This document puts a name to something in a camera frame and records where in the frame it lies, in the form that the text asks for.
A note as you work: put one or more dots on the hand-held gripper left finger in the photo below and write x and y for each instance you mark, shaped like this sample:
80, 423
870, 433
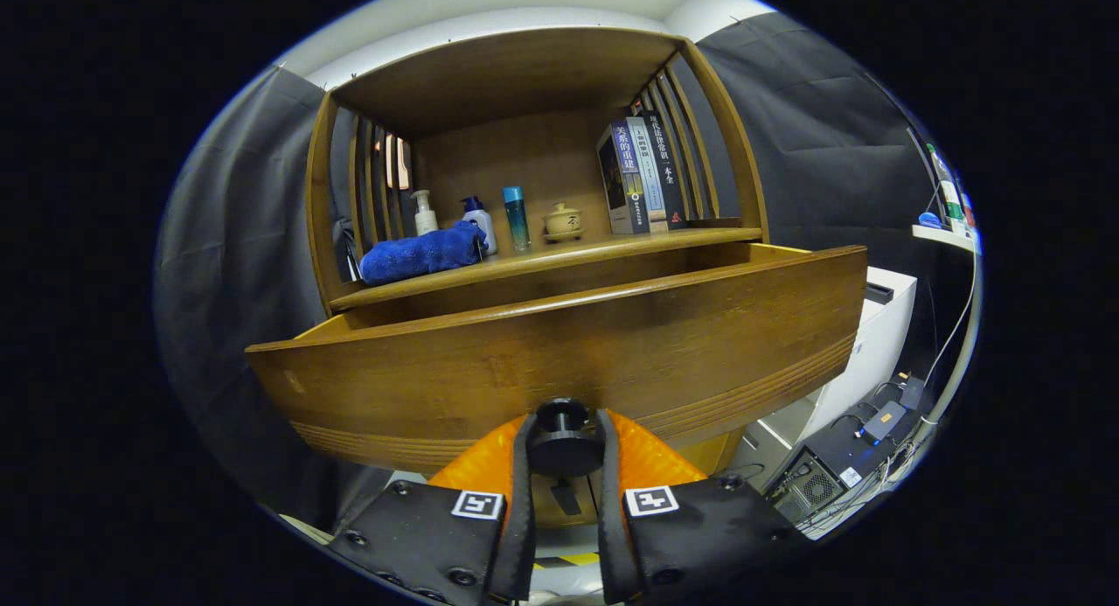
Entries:
523, 518

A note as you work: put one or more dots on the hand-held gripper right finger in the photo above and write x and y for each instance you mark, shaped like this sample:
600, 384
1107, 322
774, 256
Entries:
609, 518

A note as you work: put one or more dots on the wooden drawer with black knob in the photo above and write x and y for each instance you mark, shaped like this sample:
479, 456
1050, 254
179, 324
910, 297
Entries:
568, 352

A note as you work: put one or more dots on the wooden countertop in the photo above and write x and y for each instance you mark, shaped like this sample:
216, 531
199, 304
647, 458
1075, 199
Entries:
559, 249

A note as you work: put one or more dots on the white low cabinet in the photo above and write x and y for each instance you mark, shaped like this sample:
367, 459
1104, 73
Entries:
865, 344

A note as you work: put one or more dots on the yellow black hazard tape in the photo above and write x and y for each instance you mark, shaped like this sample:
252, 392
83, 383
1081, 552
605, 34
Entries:
568, 560

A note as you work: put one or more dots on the black computer tower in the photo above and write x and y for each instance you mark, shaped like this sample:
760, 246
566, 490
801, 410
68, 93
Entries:
822, 475

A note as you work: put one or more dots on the blue towel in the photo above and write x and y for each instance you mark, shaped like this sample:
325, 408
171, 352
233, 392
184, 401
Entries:
420, 252

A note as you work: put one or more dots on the black power adapter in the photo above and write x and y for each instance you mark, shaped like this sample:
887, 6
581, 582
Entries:
885, 421

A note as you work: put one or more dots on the white bottle with blue cap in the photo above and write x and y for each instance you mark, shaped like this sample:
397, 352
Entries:
483, 226

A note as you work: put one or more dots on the teal blue bottle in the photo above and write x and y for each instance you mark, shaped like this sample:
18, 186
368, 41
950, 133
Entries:
516, 221

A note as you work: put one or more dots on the beige lidded tea cup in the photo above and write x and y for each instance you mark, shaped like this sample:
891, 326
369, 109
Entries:
562, 223

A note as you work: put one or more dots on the white pump bottle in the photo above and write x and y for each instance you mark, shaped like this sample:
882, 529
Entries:
426, 217

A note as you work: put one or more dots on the blue spine book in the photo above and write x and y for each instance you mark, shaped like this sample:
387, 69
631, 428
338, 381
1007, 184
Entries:
622, 177

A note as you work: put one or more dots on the small blue object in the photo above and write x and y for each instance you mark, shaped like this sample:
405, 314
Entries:
929, 219

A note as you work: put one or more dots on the green label plastic bottle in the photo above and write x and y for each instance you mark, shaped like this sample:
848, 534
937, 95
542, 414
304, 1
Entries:
948, 204

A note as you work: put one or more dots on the red label plastic bottle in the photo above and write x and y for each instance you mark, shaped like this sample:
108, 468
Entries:
967, 217

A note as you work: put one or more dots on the wooden cabinet frame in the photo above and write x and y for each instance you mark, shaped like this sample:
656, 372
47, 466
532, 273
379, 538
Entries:
524, 73

